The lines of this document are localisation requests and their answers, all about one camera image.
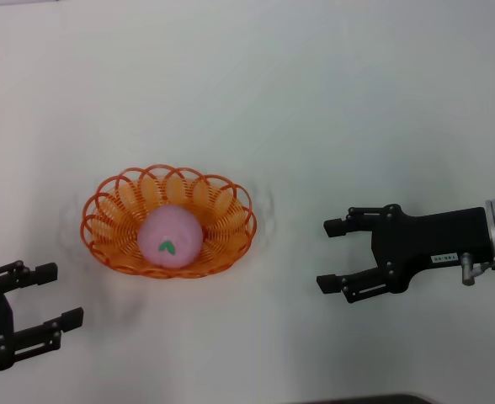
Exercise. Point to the pink peach with green leaf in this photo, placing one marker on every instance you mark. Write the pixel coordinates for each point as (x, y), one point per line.
(171, 235)

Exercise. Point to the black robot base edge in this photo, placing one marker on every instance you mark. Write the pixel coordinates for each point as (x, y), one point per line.
(365, 400)

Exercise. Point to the orange plastic woven basket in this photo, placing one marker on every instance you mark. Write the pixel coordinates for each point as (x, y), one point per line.
(113, 210)

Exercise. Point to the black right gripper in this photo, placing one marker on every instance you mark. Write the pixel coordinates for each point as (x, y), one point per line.
(428, 240)

